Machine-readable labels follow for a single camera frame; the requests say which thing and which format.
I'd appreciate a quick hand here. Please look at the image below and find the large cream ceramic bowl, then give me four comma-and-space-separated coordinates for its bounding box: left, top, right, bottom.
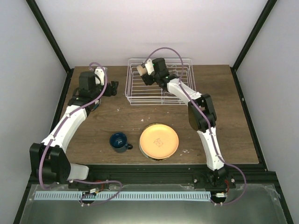
136, 65, 147, 76

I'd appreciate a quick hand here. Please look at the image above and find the teal cup white interior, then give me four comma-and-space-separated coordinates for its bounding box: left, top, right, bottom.
92, 99, 101, 111

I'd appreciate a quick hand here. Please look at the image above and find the dark blue mug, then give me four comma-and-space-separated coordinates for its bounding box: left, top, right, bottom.
109, 132, 133, 153

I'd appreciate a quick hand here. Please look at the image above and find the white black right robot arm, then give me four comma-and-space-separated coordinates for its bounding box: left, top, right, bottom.
137, 58, 228, 188

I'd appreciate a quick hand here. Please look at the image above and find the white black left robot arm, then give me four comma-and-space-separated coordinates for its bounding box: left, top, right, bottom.
29, 66, 119, 189

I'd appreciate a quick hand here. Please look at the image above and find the green plate under orange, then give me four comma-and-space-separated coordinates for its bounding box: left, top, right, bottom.
139, 145, 177, 161

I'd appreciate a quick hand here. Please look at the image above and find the metal sheet front panel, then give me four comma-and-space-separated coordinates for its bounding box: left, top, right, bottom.
19, 184, 287, 224

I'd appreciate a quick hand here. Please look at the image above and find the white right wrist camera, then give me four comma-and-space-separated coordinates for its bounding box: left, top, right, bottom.
141, 59, 154, 75

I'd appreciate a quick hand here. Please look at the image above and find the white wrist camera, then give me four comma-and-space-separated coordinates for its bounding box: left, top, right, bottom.
141, 59, 154, 75
94, 66, 107, 86

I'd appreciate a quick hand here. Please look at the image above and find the white wire dish rack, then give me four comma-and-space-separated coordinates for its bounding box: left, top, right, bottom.
125, 58, 200, 105

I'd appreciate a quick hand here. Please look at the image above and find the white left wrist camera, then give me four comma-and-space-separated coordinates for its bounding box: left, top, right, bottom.
94, 66, 107, 86

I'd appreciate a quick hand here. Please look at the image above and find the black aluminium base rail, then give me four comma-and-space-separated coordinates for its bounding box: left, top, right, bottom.
30, 163, 281, 189

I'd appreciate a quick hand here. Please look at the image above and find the light blue slotted cable duct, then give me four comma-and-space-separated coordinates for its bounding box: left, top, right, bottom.
34, 191, 211, 202

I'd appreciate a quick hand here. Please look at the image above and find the black left frame post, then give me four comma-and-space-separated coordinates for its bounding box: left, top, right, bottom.
26, 0, 71, 73

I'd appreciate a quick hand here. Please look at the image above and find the black frame post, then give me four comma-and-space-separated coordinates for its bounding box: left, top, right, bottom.
232, 0, 278, 70
26, 0, 71, 73

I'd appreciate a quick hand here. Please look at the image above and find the black right frame post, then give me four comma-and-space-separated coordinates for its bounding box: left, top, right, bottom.
232, 0, 278, 70

